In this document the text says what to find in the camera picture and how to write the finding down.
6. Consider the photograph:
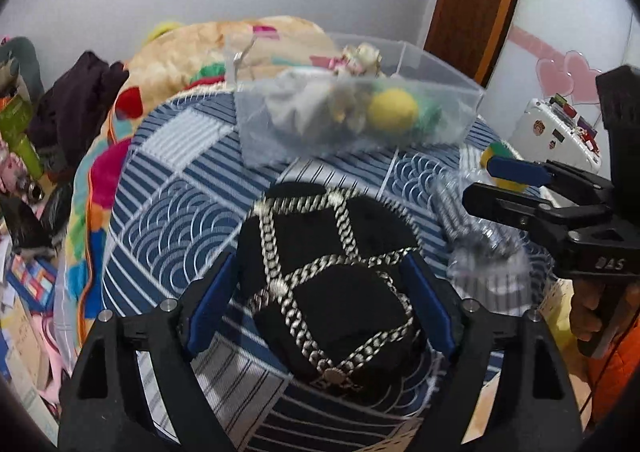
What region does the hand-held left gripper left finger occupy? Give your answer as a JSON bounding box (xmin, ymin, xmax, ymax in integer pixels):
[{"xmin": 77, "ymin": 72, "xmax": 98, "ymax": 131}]
[{"xmin": 57, "ymin": 251, "xmax": 239, "ymax": 452}]

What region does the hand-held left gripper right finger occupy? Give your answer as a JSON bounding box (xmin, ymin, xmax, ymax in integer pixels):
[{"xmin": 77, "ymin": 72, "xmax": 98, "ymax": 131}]
[{"xmin": 399, "ymin": 249, "xmax": 586, "ymax": 452}]

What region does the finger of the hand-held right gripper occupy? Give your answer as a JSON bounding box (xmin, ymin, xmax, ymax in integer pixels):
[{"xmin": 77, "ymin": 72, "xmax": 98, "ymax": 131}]
[
  {"xmin": 487, "ymin": 155, "xmax": 616, "ymax": 205},
  {"xmin": 462, "ymin": 183, "xmax": 615, "ymax": 239}
]

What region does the yellow and green ball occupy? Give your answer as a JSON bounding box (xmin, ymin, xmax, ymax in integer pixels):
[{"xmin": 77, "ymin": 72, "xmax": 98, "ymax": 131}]
[{"xmin": 479, "ymin": 142, "xmax": 529, "ymax": 191}]

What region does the clear plastic storage box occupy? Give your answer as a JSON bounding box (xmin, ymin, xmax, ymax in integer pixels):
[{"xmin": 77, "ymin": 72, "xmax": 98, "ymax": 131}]
[{"xmin": 222, "ymin": 32, "xmax": 487, "ymax": 169}]

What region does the black cap with silver chains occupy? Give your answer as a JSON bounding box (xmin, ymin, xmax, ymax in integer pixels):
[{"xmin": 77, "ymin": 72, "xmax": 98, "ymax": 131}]
[{"xmin": 235, "ymin": 182, "xmax": 434, "ymax": 406}]

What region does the person's right forearm orange sleeve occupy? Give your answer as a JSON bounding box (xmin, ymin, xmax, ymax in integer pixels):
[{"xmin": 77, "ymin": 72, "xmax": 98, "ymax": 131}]
[{"xmin": 586, "ymin": 317, "xmax": 640, "ymax": 430}]

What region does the green soft toy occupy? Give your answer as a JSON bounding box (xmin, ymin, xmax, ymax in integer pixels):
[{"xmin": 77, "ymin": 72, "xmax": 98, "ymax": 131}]
[{"xmin": 415, "ymin": 99, "xmax": 444, "ymax": 133}]

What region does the yellow soft ball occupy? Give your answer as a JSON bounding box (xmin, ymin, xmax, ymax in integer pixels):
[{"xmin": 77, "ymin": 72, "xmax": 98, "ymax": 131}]
[{"xmin": 367, "ymin": 87, "xmax": 420, "ymax": 135}]

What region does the beige soft toy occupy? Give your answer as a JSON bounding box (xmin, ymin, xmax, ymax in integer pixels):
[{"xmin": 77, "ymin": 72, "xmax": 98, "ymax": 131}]
[{"xmin": 330, "ymin": 82, "xmax": 374, "ymax": 131}]

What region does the person's right hand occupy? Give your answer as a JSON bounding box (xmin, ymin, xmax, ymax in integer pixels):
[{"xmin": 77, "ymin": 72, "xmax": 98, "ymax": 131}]
[{"xmin": 569, "ymin": 278, "xmax": 601, "ymax": 344}]

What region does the white suitcase with stickers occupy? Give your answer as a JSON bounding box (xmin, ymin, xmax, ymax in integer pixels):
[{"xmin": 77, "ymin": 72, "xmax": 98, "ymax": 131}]
[{"xmin": 510, "ymin": 96, "xmax": 604, "ymax": 173}]

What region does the clear plastic bag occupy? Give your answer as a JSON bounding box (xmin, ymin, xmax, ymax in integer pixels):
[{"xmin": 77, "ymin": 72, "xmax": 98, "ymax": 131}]
[{"xmin": 434, "ymin": 169, "xmax": 532, "ymax": 313}]

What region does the blue patterned bedsheet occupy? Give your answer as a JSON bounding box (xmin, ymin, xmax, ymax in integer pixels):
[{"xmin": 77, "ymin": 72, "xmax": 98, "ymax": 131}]
[{"xmin": 100, "ymin": 90, "xmax": 507, "ymax": 452}]

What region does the pink heart decoration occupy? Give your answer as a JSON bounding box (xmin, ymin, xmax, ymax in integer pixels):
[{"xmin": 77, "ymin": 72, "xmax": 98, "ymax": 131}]
[{"xmin": 536, "ymin": 50, "xmax": 604, "ymax": 105}]

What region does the cardboard box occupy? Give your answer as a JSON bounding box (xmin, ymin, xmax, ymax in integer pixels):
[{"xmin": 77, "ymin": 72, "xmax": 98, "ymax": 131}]
[{"xmin": 0, "ymin": 297, "xmax": 52, "ymax": 400}]

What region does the cream plush toy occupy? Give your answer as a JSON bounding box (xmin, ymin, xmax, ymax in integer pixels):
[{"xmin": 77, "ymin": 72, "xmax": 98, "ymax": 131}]
[{"xmin": 330, "ymin": 42, "xmax": 386, "ymax": 79}]

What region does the black bag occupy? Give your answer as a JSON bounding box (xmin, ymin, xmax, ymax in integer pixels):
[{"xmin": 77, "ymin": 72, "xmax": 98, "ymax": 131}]
[{"xmin": 0, "ymin": 181, "xmax": 76, "ymax": 253}]

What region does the dark clothes pile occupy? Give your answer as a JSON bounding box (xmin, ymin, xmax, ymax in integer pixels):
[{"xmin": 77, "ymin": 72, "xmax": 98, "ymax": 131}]
[{"xmin": 27, "ymin": 50, "xmax": 130, "ymax": 169}]

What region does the colourful fleece blanket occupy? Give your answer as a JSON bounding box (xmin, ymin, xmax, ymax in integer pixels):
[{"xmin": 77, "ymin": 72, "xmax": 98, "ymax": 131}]
[{"xmin": 52, "ymin": 16, "xmax": 342, "ymax": 349}]

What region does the grey green cloth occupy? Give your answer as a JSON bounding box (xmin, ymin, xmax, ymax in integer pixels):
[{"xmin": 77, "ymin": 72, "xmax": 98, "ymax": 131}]
[{"xmin": 0, "ymin": 36, "xmax": 44, "ymax": 97}]

